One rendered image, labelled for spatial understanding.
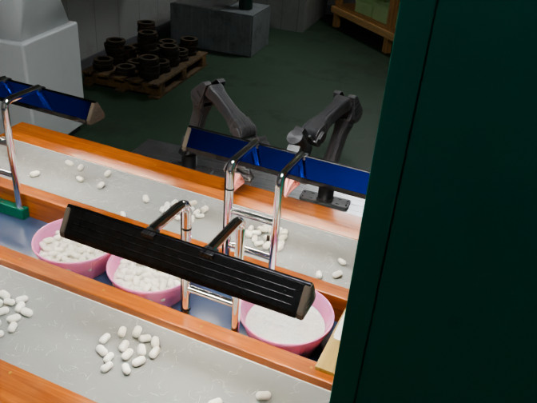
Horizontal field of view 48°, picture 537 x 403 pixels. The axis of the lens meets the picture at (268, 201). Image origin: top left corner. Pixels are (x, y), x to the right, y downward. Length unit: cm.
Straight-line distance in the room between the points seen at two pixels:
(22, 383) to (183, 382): 37
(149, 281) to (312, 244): 56
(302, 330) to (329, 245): 44
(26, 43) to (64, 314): 246
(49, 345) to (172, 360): 32
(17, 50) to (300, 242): 243
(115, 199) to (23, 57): 186
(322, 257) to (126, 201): 74
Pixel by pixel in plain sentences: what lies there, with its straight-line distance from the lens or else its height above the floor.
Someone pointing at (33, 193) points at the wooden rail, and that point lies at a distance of 229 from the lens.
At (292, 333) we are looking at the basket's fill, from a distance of 169.
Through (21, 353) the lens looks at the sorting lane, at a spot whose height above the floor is 74.
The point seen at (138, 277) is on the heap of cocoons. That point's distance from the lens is 185.
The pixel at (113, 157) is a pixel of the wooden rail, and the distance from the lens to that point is 249.
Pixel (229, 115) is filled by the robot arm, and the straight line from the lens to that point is 221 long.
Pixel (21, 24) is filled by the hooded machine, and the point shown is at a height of 88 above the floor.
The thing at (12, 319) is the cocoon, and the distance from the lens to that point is 175.
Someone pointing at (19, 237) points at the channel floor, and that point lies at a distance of 222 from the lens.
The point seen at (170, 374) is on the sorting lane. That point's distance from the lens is 156.
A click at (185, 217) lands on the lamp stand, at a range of 151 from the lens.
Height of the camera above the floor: 187
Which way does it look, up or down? 30 degrees down
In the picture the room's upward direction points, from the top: 5 degrees clockwise
